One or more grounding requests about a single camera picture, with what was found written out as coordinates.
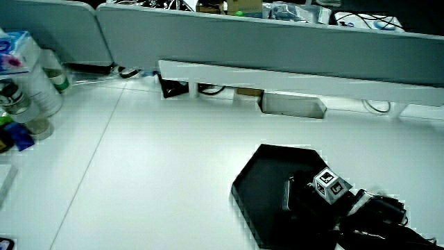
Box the person's right hand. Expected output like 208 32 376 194
287 167 359 223

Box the black hexagonal plate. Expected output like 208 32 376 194
231 143 339 250

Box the person's right forearm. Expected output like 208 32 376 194
334 189 444 250

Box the gray box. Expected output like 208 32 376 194
260 91 327 119

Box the small cardboard box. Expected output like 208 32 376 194
234 87 264 98

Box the white desk shelf riser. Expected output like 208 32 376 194
157 59 444 118

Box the gray partition panel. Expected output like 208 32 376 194
95 3 444 88
0 0 114 67

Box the black adapter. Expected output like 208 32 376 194
158 74 190 99

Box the clear plastic bag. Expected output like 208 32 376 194
262 1 333 25

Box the large cardboard box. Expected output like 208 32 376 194
225 0 264 17

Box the green label white bottle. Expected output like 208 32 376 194
40 49 72 94

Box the white cylindrical bottle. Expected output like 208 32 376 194
13 64 65 117

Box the blue packet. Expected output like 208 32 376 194
3 122 35 152

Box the clear bottle with dark cap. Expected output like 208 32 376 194
0 80 55 140

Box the black round object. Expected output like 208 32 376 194
0 128 15 154

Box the blue white tissue pack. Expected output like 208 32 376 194
0 30 42 76

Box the gray looped cable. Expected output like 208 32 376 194
361 99 392 115

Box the white device with cables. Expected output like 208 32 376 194
333 11 406 33

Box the black curved cable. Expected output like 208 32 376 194
117 66 142 79

